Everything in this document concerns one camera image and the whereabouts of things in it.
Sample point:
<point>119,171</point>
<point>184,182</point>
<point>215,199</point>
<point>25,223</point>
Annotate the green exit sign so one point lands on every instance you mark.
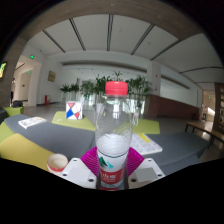
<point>32,56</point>

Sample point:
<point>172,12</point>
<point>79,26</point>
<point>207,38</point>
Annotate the dark chair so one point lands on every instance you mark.
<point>17,103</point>

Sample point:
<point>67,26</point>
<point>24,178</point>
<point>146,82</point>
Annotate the red blue white cube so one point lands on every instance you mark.
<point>74,110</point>

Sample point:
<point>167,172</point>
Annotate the white and yellow booklet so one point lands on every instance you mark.
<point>146,145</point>

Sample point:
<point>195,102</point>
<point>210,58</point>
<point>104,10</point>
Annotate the clear red-capped water bottle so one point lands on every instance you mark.
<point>113,133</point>

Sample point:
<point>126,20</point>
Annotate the brown wall picture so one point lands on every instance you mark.
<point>51,76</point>

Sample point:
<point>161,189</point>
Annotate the white open magazine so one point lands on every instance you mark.
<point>31,122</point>

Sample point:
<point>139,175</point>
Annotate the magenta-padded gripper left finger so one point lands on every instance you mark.
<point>78,173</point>

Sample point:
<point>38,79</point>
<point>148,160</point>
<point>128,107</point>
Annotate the red fire extinguisher box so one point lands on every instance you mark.
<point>47,100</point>

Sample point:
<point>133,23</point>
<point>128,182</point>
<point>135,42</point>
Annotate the long wooden bench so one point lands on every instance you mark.
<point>206,131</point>

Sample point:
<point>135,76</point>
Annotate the wooden shelf unit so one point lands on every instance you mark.
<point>220,106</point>

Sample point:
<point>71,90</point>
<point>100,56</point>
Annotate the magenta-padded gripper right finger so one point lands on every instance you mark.
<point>145,173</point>

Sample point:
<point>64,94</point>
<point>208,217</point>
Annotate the small clear bottle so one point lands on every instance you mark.
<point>135,118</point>

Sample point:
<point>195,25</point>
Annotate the red and white mug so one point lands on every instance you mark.
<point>57,163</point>

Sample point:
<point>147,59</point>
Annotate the group of potted plants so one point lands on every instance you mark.
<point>86,89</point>

